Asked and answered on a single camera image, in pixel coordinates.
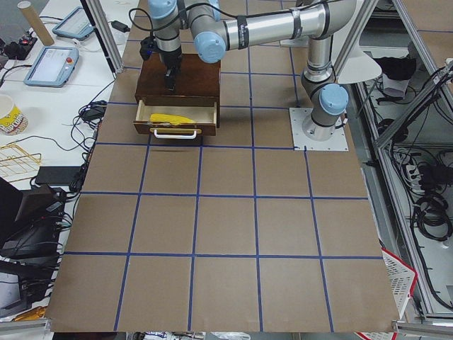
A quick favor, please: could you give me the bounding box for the aluminium frame post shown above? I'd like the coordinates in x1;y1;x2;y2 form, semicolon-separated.
80;0;124;74

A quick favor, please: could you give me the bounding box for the dark brown wooden box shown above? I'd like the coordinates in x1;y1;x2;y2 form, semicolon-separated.
135;54;220;107

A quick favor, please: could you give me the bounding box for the far blue teach pendant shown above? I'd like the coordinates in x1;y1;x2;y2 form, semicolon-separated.
52;6;93;40

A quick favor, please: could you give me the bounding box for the black power adapter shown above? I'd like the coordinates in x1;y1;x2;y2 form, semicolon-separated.
110;21;130;33

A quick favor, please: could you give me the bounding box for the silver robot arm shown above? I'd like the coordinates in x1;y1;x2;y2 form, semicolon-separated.
134;1;356;141

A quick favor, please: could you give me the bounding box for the white red plastic basket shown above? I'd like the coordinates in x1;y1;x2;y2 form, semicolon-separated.
382;248;418;320

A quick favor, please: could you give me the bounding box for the wooden drawer with white handle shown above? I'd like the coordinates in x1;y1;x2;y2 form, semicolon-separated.
133;100;218;140

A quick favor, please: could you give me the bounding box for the blue teach pendant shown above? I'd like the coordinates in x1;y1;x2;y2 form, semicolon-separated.
23;47;79;88
52;6;93;40

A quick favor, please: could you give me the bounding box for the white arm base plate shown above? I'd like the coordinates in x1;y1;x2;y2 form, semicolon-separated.
279;37;309;48
289;108;349;152

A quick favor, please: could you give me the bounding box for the cardboard tube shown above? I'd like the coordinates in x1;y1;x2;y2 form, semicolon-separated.
17;1;55;46

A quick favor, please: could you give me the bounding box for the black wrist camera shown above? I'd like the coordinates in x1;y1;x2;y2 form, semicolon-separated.
139;36;159;61

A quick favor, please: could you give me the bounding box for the yellow popcorn paper cup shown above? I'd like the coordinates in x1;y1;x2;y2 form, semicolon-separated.
1;94;28;135

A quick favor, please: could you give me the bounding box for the white chair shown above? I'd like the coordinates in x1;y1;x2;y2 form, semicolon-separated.
332;0;383;85

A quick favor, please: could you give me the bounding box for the gold wire rack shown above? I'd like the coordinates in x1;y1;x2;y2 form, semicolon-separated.
0;144;42;182

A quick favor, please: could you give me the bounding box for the yellow toy corn cob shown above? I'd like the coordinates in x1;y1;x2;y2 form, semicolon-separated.
149;113;196;126

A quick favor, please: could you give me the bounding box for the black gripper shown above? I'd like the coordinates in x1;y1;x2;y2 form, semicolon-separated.
160;49;183;91

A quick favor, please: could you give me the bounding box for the near blue teach pendant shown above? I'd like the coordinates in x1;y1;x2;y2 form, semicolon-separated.
23;47;79;88

